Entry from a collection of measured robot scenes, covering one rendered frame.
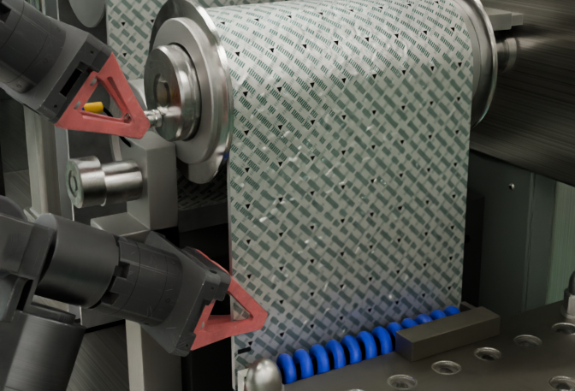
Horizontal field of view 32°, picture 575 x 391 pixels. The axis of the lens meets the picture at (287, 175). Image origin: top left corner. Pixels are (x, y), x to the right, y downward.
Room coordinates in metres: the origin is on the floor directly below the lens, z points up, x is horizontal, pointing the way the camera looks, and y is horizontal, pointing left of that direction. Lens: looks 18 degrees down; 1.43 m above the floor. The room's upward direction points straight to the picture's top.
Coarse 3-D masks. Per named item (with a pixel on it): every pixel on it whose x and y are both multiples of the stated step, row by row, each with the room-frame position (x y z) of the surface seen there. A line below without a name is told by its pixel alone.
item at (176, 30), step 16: (464, 16) 0.86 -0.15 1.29; (160, 32) 0.79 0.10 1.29; (176, 32) 0.77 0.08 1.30; (192, 32) 0.75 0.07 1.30; (192, 48) 0.74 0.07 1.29; (208, 64) 0.73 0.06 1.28; (208, 80) 0.72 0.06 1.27; (208, 96) 0.72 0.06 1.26; (208, 112) 0.72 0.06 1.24; (208, 128) 0.72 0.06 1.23; (176, 144) 0.78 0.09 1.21; (192, 144) 0.75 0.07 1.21; (208, 144) 0.73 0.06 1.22; (192, 160) 0.75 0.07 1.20
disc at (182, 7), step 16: (176, 0) 0.78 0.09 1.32; (192, 0) 0.76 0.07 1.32; (160, 16) 0.81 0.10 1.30; (176, 16) 0.78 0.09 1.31; (192, 16) 0.75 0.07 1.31; (208, 16) 0.74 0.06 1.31; (208, 32) 0.73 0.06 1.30; (208, 48) 0.73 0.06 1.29; (224, 64) 0.71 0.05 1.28; (224, 80) 0.71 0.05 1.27; (224, 96) 0.71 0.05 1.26; (224, 112) 0.71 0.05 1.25; (224, 128) 0.71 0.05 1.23; (224, 144) 0.71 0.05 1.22; (176, 160) 0.79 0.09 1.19; (208, 160) 0.74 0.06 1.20; (224, 160) 0.72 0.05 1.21; (192, 176) 0.76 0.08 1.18; (208, 176) 0.74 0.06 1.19
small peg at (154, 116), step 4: (144, 112) 0.76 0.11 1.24; (148, 112) 0.76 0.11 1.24; (152, 112) 0.76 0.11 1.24; (156, 112) 0.76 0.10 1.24; (160, 112) 0.76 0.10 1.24; (124, 116) 0.75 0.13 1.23; (128, 116) 0.75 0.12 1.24; (148, 116) 0.75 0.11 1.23; (152, 116) 0.76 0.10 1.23; (156, 116) 0.76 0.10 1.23; (160, 116) 0.76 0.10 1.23; (124, 120) 0.75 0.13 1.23; (128, 120) 0.75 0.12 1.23; (148, 120) 0.75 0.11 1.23; (152, 120) 0.75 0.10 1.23; (156, 120) 0.76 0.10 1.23; (160, 120) 0.76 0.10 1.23; (152, 124) 0.75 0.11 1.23; (156, 124) 0.76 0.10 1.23; (160, 124) 0.76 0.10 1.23
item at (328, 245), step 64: (256, 192) 0.73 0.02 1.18; (320, 192) 0.76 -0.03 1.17; (384, 192) 0.79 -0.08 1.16; (448, 192) 0.83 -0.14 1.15; (256, 256) 0.73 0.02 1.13; (320, 256) 0.76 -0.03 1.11; (384, 256) 0.79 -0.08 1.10; (448, 256) 0.83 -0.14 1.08; (320, 320) 0.76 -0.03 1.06; (384, 320) 0.79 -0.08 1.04
